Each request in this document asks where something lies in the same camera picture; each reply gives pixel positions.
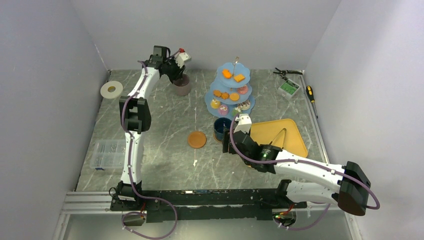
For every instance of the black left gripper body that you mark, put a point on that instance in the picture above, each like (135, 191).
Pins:
(173, 71)

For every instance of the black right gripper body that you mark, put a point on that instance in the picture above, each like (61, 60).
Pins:
(226, 143)

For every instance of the yellow serving tray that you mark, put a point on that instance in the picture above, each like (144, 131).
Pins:
(264, 132)

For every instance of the purple-grey mug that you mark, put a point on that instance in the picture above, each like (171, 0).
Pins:
(182, 86)

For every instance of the dark blue mug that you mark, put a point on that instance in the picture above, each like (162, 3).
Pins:
(219, 125)

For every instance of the green cupcake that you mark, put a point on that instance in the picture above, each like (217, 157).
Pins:
(236, 110)

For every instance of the chocolate white sprinkled donut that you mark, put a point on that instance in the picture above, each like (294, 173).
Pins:
(244, 106)

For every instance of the purple cupcake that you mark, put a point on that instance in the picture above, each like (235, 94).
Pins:
(223, 110)

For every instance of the black food tongs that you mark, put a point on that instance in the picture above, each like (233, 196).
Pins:
(281, 134)

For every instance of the round orange cookie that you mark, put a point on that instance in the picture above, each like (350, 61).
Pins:
(234, 97)

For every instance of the wooden coaster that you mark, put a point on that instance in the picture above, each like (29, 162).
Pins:
(196, 139)
(219, 141)

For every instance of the yellow cupcake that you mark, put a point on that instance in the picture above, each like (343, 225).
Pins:
(215, 104)

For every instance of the blue three-tier cake stand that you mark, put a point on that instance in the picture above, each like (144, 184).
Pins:
(230, 86)

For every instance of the dark orange swirl cookie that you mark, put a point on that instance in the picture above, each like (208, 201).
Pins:
(225, 95)

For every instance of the pink cupcake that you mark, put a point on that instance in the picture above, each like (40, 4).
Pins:
(243, 90)

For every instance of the square cracker biscuit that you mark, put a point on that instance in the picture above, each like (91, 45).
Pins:
(239, 78)

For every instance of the orange fish-shaped cookie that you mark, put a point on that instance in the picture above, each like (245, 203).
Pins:
(226, 74)

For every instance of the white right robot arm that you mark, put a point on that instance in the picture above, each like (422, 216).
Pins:
(343, 185)

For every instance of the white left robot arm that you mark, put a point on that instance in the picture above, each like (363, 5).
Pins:
(135, 115)

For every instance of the white tape roll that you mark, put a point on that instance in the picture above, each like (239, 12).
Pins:
(111, 90)

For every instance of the green white electronic box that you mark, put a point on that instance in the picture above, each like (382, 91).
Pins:
(288, 89)

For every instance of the black pliers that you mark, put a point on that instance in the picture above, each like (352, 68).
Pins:
(285, 72)

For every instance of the yellow black screwdriver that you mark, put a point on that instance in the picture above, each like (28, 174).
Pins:
(310, 95)

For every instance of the clear plastic screw box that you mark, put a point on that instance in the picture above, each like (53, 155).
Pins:
(108, 154)

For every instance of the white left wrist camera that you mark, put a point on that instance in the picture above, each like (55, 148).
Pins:
(182, 57)

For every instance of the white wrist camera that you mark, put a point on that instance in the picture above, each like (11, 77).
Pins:
(243, 123)
(182, 57)

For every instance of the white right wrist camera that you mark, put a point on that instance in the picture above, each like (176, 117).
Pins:
(243, 123)

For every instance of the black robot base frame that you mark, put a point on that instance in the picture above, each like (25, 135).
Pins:
(215, 204)

